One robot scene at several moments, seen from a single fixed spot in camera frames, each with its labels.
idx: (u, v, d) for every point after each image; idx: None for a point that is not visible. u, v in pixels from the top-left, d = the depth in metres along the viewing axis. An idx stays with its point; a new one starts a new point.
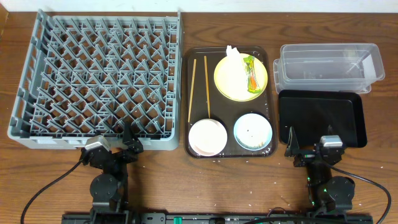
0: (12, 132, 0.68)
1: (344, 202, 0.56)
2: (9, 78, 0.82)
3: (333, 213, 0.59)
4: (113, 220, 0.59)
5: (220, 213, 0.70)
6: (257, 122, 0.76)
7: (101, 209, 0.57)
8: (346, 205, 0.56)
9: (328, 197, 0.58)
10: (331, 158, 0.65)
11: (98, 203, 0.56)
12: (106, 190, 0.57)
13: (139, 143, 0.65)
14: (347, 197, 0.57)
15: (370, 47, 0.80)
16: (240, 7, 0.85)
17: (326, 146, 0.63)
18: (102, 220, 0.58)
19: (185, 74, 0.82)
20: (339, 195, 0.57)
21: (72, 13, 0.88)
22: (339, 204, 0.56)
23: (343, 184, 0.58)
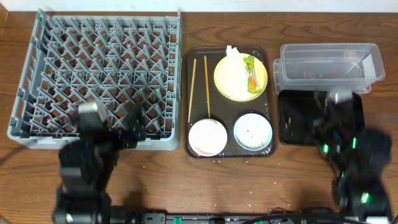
0: (12, 132, 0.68)
1: (373, 157, 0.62)
2: (7, 78, 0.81)
3: (365, 171, 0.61)
4: (78, 206, 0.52)
5: (220, 213, 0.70)
6: (257, 122, 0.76)
7: (69, 183, 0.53)
8: (375, 163, 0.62)
9: (360, 157, 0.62)
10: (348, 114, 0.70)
11: (67, 173, 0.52)
12: (77, 155, 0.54)
13: (135, 130, 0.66)
14: (371, 156, 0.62)
15: (370, 47, 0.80)
16: (240, 7, 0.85)
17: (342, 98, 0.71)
18: (69, 203, 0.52)
19: (185, 74, 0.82)
20: (369, 154, 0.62)
21: (72, 13, 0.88)
22: (370, 161, 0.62)
23: (374, 136, 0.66)
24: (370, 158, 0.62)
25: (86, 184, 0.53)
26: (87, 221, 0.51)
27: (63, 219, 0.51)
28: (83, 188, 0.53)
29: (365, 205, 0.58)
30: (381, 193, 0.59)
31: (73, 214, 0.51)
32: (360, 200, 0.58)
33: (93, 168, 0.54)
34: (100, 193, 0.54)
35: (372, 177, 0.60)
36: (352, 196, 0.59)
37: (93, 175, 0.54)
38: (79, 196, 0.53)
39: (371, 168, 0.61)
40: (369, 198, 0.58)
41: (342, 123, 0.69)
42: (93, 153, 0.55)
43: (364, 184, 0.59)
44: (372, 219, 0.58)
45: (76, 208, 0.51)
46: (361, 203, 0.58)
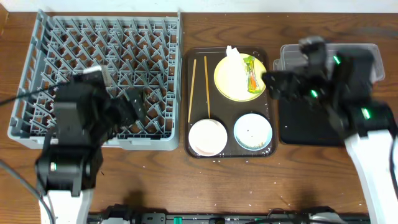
0: (12, 132, 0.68)
1: (357, 63, 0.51)
2: (8, 78, 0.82)
3: (354, 93, 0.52)
4: (67, 154, 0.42)
5: (220, 213, 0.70)
6: (257, 122, 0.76)
7: (63, 119, 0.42)
8: (362, 58, 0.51)
9: (341, 72, 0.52)
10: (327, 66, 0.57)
11: (60, 106, 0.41)
12: (77, 91, 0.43)
13: (136, 102, 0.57)
14: (355, 66, 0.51)
15: (370, 47, 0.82)
16: (240, 7, 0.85)
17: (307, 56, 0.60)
18: (55, 151, 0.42)
19: (185, 74, 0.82)
20: (351, 68, 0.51)
21: (72, 13, 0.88)
22: (352, 73, 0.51)
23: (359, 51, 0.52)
24: (354, 77, 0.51)
25: (81, 126, 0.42)
26: (73, 171, 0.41)
27: (46, 167, 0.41)
28: (75, 131, 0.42)
29: (363, 121, 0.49)
30: (382, 116, 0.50)
31: (59, 163, 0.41)
32: (362, 119, 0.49)
33: (91, 112, 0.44)
34: (92, 145, 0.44)
35: (363, 93, 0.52)
36: (353, 117, 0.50)
37: (91, 121, 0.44)
38: (69, 143, 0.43)
39: (360, 76, 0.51)
40: (369, 116, 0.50)
41: (324, 67, 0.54)
42: (91, 91, 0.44)
43: (356, 101, 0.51)
44: (372, 135, 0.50)
45: (63, 155, 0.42)
46: (360, 119, 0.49)
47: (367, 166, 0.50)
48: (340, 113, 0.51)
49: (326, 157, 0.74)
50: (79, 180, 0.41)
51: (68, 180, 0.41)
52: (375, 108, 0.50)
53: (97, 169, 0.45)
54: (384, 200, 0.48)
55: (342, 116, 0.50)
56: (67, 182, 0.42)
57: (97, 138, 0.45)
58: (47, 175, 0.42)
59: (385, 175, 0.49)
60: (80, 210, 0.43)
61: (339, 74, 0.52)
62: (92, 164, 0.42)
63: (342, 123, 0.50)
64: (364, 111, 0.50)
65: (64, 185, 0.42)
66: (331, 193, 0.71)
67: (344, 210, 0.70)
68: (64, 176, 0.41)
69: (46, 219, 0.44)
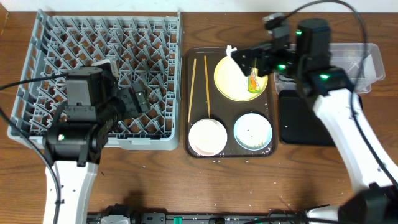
0: (12, 132, 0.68)
1: (313, 36, 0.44)
2: (8, 78, 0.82)
3: (316, 63, 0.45)
4: (75, 128, 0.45)
5: (220, 213, 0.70)
6: (257, 122, 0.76)
7: (73, 94, 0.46)
8: (321, 29, 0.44)
9: (302, 45, 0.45)
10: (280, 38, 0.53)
11: (72, 81, 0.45)
12: (87, 70, 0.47)
13: (141, 96, 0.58)
14: (313, 36, 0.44)
15: (370, 46, 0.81)
16: (240, 7, 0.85)
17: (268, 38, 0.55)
18: (64, 125, 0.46)
19: (185, 74, 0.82)
20: (310, 38, 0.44)
21: (72, 13, 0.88)
22: (311, 45, 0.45)
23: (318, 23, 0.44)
24: (314, 48, 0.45)
25: (91, 102, 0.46)
26: (79, 142, 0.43)
27: (55, 138, 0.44)
28: (84, 107, 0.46)
29: (323, 84, 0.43)
30: (341, 80, 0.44)
31: (67, 135, 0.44)
32: (317, 83, 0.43)
33: (99, 91, 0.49)
34: (98, 121, 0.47)
35: (323, 63, 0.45)
36: (314, 86, 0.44)
37: (98, 99, 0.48)
38: (78, 119, 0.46)
39: (316, 48, 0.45)
40: (327, 78, 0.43)
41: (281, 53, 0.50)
42: (100, 72, 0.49)
43: (316, 68, 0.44)
44: (333, 92, 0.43)
45: (71, 128, 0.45)
46: (321, 85, 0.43)
47: (335, 113, 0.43)
48: (300, 80, 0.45)
49: (326, 156, 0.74)
50: (85, 152, 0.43)
51: (75, 151, 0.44)
52: (334, 73, 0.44)
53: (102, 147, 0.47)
54: (361, 160, 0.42)
55: (305, 82, 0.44)
56: (73, 152, 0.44)
57: (104, 118, 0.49)
58: (55, 146, 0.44)
59: (347, 121, 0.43)
60: (85, 180, 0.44)
61: (300, 46, 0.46)
62: (97, 138, 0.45)
63: (305, 91, 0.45)
64: (321, 74, 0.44)
65: (71, 157, 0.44)
66: (331, 193, 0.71)
67: None
68: (71, 147, 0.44)
69: (52, 188, 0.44)
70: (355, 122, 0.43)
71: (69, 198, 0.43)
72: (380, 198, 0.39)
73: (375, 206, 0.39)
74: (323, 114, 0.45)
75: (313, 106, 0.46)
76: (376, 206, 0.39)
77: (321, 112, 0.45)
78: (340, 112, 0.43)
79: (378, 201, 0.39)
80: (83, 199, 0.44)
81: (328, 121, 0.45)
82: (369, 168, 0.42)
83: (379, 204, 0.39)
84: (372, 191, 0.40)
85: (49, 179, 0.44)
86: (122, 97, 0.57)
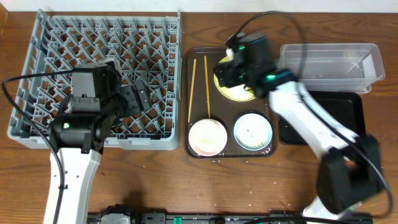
0: (12, 132, 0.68)
1: (251, 47, 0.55)
2: (7, 78, 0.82)
3: (263, 70, 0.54)
4: (80, 117, 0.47)
5: (221, 213, 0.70)
6: (257, 122, 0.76)
7: (79, 86, 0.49)
8: (258, 42, 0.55)
9: (247, 56, 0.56)
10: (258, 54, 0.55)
11: (79, 73, 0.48)
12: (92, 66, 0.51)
13: (143, 93, 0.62)
14: (251, 47, 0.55)
15: (370, 47, 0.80)
16: (240, 7, 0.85)
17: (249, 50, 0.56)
18: (69, 115, 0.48)
19: (185, 74, 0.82)
20: (249, 49, 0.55)
21: (72, 13, 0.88)
22: (254, 54, 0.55)
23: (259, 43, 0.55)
24: (259, 56, 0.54)
25: (96, 94, 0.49)
26: (84, 130, 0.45)
27: (60, 126, 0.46)
28: (88, 99, 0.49)
29: (270, 84, 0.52)
30: (288, 79, 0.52)
31: (72, 124, 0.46)
32: (266, 83, 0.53)
33: (104, 85, 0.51)
34: (102, 113, 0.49)
35: (270, 66, 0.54)
36: (265, 87, 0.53)
37: (102, 93, 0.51)
38: (83, 111, 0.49)
39: (260, 55, 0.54)
40: (274, 78, 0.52)
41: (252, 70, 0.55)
42: (105, 68, 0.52)
43: (265, 72, 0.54)
44: (282, 86, 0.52)
45: (76, 117, 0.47)
46: (268, 84, 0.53)
47: (286, 101, 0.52)
48: (254, 83, 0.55)
49: None
50: (89, 139, 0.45)
51: (79, 139, 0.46)
52: (280, 73, 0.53)
53: (106, 137, 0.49)
54: (318, 133, 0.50)
55: (256, 84, 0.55)
56: (77, 140, 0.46)
57: (108, 111, 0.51)
58: (60, 134, 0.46)
59: (298, 105, 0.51)
60: (87, 167, 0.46)
61: (247, 58, 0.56)
62: (101, 128, 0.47)
63: (258, 93, 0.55)
64: (268, 76, 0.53)
65: (76, 144, 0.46)
66: None
67: None
68: (74, 134, 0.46)
69: (56, 173, 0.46)
70: (304, 104, 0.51)
71: (72, 183, 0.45)
72: (339, 159, 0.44)
73: (338, 167, 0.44)
74: (280, 105, 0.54)
75: (272, 104, 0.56)
76: (338, 167, 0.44)
77: (277, 105, 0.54)
78: (291, 99, 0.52)
79: (338, 163, 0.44)
80: (86, 184, 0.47)
81: (285, 108, 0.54)
82: (324, 137, 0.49)
83: (340, 165, 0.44)
84: (332, 155, 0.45)
85: (54, 163, 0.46)
86: (125, 95, 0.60)
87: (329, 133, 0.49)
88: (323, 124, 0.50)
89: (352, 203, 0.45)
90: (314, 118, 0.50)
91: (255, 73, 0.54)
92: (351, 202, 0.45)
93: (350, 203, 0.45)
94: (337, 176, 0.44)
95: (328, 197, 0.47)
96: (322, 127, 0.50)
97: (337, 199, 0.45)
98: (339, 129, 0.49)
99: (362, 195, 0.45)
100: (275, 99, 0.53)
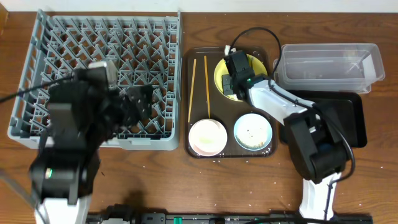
0: (12, 132, 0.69)
1: (232, 58, 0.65)
2: (8, 78, 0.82)
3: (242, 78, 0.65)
4: (63, 161, 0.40)
5: (221, 213, 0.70)
6: (257, 122, 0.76)
7: (57, 120, 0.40)
8: (237, 55, 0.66)
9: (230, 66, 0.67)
10: (243, 66, 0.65)
11: (55, 108, 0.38)
12: (71, 91, 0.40)
13: (140, 102, 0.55)
14: (232, 60, 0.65)
15: (370, 47, 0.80)
16: (240, 7, 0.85)
17: (234, 61, 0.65)
18: (50, 155, 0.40)
19: (185, 74, 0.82)
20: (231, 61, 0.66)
21: (72, 13, 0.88)
22: (234, 65, 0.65)
23: (237, 56, 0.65)
24: (236, 66, 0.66)
25: (77, 129, 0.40)
26: (70, 177, 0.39)
27: (40, 173, 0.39)
28: (70, 135, 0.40)
29: (249, 86, 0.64)
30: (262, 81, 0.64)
31: (55, 170, 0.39)
32: (246, 86, 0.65)
33: (86, 112, 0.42)
34: (87, 149, 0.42)
35: (249, 73, 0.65)
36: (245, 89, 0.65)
37: (86, 122, 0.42)
38: (63, 147, 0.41)
39: (240, 65, 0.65)
40: (251, 81, 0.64)
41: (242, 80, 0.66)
42: (86, 91, 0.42)
43: (245, 78, 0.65)
44: (256, 84, 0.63)
45: (59, 160, 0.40)
46: (247, 86, 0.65)
47: (258, 91, 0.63)
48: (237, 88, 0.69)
49: None
50: (76, 186, 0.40)
51: (64, 188, 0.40)
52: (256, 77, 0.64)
53: (94, 173, 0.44)
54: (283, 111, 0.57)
55: (239, 89, 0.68)
56: (63, 188, 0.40)
57: (94, 140, 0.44)
58: (41, 183, 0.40)
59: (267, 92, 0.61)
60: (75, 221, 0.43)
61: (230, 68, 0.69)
62: (88, 170, 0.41)
63: (242, 95, 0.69)
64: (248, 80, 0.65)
65: (60, 195, 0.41)
66: None
67: (343, 210, 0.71)
68: (60, 182, 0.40)
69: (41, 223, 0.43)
70: (272, 91, 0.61)
71: None
72: (301, 122, 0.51)
73: (301, 129, 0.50)
74: (255, 98, 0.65)
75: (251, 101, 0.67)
76: (300, 129, 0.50)
77: (254, 100, 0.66)
78: (262, 90, 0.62)
79: (300, 124, 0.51)
80: None
81: (259, 100, 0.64)
82: (288, 107, 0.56)
83: (301, 127, 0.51)
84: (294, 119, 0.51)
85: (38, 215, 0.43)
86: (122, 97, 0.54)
87: (291, 104, 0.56)
88: (285, 101, 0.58)
89: (322, 167, 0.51)
90: (280, 99, 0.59)
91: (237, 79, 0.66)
92: (321, 165, 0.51)
93: (320, 166, 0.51)
94: (300, 138, 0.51)
95: (301, 165, 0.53)
96: (285, 102, 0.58)
97: (308, 162, 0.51)
98: (299, 101, 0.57)
99: (330, 160, 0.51)
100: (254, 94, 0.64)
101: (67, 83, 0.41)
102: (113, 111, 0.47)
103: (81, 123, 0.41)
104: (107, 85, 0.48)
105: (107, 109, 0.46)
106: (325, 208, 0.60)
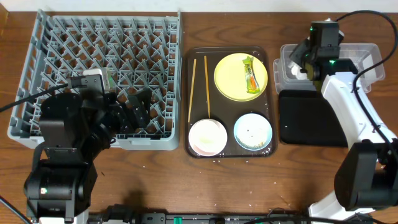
0: (12, 132, 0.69)
1: (323, 29, 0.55)
2: (8, 78, 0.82)
3: (326, 55, 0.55)
4: (59, 176, 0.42)
5: (221, 213, 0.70)
6: (257, 122, 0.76)
7: (49, 135, 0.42)
8: (331, 24, 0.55)
9: (315, 38, 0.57)
10: (332, 42, 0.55)
11: (47, 124, 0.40)
12: (64, 106, 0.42)
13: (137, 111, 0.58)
14: (323, 30, 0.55)
15: (370, 47, 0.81)
16: (240, 7, 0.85)
17: (327, 30, 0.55)
18: (46, 171, 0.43)
19: (185, 74, 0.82)
20: (320, 30, 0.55)
21: (72, 13, 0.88)
22: (323, 36, 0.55)
23: (333, 28, 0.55)
24: (325, 39, 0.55)
25: (71, 144, 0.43)
26: (65, 193, 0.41)
27: (36, 190, 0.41)
28: (64, 150, 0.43)
29: (329, 66, 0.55)
30: (346, 68, 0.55)
31: (50, 187, 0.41)
32: (327, 66, 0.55)
33: (80, 127, 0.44)
34: (81, 163, 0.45)
35: (333, 53, 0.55)
36: (325, 68, 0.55)
37: (80, 136, 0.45)
38: (60, 162, 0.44)
39: (328, 39, 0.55)
40: (334, 63, 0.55)
41: (324, 57, 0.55)
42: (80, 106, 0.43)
43: (327, 56, 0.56)
44: (339, 73, 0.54)
45: (54, 177, 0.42)
46: (327, 67, 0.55)
47: (338, 86, 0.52)
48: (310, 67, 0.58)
49: (326, 157, 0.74)
50: (71, 202, 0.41)
51: (60, 205, 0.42)
52: (341, 61, 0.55)
53: (91, 190, 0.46)
54: (360, 124, 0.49)
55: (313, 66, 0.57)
56: (58, 204, 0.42)
57: (88, 154, 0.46)
58: (38, 200, 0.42)
59: (349, 94, 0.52)
60: None
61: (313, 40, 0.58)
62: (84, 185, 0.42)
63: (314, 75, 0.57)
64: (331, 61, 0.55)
65: (55, 210, 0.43)
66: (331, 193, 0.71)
67: None
68: (55, 198, 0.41)
69: None
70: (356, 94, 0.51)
71: None
72: (371, 152, 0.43)
73: (368, 161, 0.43)
74: (331, 90, 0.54)
75: (322, 88, 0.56)
76: (369, 160, 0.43)
77: (328, 88, 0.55)
78: (343, 86, 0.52)
79: (369, 155, 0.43)
80: None
81: (334, 97, 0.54)
82: (365, 130, 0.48)
83: (370, 159, 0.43)
84: (365, 147, 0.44)
85: None
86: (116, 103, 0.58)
87: (370, 127, 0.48)
88: (367, 118, 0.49)
89: (365, 202, 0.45)
90: (361, 106, 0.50)
91: (318, 55, 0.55)
92: (364, 201, 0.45)
93: (364, 201, 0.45)
94: (361, 168, 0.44)
95: (346, 190, 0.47)
96: (366, 121, 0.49)
97: (354, 191, 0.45)
98: (382, 129, 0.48)
99: (377, 198, 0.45)
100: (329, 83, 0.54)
101: (60, 96, 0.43)
102: (107, 121, 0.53)
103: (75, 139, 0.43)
104: (102, 97, 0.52)
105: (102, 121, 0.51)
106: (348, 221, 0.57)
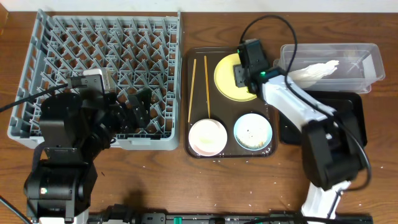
0: (12, 132, 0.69)
1: (247, 49, 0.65)
2: (7, 78, 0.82)
3: (256, 69, 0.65)
4: (59, 177, 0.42)
5: (221, 213, 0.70)
6: (257, 122, 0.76)
7: (50, 135, 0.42)
8: (252, 43, 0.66)
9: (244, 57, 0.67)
10: (258, 58, 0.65)
11: (47, 124, 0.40)
12: (64, 106, 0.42)
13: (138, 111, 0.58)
14: (247, 49, 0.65)
15: (370, 47, 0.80)
16: (240, 7, 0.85)
17: (250, 49, 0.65)
18: (46, 171, 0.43)
19: (185, 74, 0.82)
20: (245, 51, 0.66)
21: (72, 13, 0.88)
22: (249, 55, 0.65)
23: (256, 46, 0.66)
24: (252, 57, 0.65)
25: (71, 144, 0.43)
26: (65, 193, 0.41)
27: (36, 190, 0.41)
28: (64, 150, 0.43)
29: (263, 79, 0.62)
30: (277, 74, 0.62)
31: (50, 187, 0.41)
32: (261, 79, 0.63)
33: (79, 127, 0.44)
34: (81, 163, 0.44)
35: (262, 65, 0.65)
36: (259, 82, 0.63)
37: (80, 136, 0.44)
38: (59, 162, 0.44)
39: (254, 56, 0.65)
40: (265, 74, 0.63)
41: (256, 71, 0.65)
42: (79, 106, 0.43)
43: (259, 70, 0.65)
44: (272, 79, 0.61)
45: (54, 177, 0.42)
46: (261, 79, 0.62)
47: (274, 90, 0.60)
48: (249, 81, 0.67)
49: None
50: (71, 203, 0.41)
51: (61, 205, 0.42)
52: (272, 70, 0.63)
53: (90, 191, 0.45)
54: (299, 110, 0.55)
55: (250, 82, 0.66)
56: (58, 205, 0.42)
57: (89, 154, 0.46)
58: (38, 200, 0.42)
59: (285, 91, 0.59)
60: None
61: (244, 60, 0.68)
62: (84, 185, 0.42)
63: (254, 89, 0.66)
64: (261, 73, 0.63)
65: (56, 210, 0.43)
66: None
67: (342, 210, 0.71)
68: (56, 198, 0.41)
69: None
70: (289, 90, 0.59)
71: None
72: (319, 130, 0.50)
73: (320, 137, 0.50)
74: (271, 95, 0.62)
75: (264, 97, 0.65)
76: (319, 138, 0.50)
77: (268, 97, 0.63)
78: (278, 88, 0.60)
79: (319, 134, 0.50)
80: None
81: (275, 99, 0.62)
82: (306, 113, 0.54)
83: (319, 137, 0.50)
84: (313, 127, 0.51)
85: None
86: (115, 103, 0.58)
87: (310, 109, 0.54)
88: (305, 104, 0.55)
89: (335, 176, 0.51)
90: (298, 101, 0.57)
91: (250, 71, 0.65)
92: (333, 175, 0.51)
93: (333, 174, 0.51)
94: (317, 145, 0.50)
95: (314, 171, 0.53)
96: (304, 106, 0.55)
97: (321, 171, 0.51)
98: (319, 107, 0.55)
99: (344, 168, 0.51)
100: (267, 91, 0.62)
101: (60, 96, 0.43)
102: (108, 121, 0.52)
103: (74, 139, 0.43)
104: (102, 97, 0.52)
105: (101, 121, 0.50)
106: (328, 211, 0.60)
